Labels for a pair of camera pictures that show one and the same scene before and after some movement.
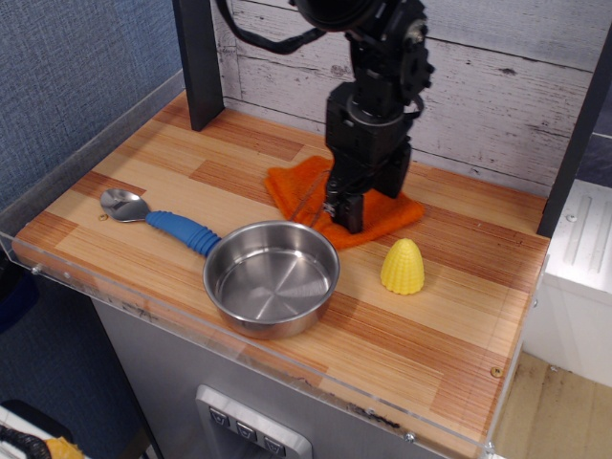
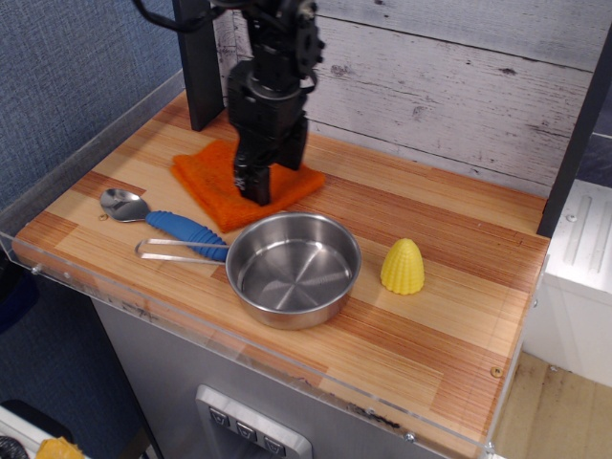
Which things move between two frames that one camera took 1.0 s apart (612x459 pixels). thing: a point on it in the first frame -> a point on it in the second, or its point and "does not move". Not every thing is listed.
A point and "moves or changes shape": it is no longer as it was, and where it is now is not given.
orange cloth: [302, 188] -> [207, 175]
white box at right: [571, 324] does not move
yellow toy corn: [403, 270] does not move
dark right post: [596, 97] does not move
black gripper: [357, 149] -> [258, 113]
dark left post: [199, 61] does not move
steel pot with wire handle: [272, 279] moves or changes shape
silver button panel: [229, 430] does not move
